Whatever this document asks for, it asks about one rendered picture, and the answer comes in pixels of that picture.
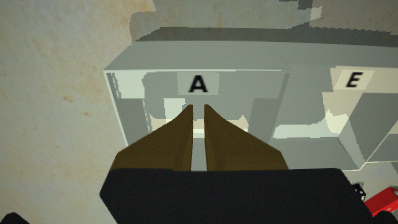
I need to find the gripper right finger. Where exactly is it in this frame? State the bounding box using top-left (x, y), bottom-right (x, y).
top-left (204, 104), bottom-right (289, 171)

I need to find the grey three-compartment bin rack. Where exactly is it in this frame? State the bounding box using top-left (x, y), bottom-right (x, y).
top-left (103, 41), bottom-right (398, 171)

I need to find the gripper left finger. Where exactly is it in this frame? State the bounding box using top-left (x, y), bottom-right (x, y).
top-left (108, 105), bottom-right (193, 173)

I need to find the red nine-volt battery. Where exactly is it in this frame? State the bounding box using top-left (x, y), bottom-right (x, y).
top-left (364, 187), bottom-right (398, 217)

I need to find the black die with white pips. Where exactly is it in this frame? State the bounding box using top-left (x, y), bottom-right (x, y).
top-left (352, 183), bottom-right (366, 201)

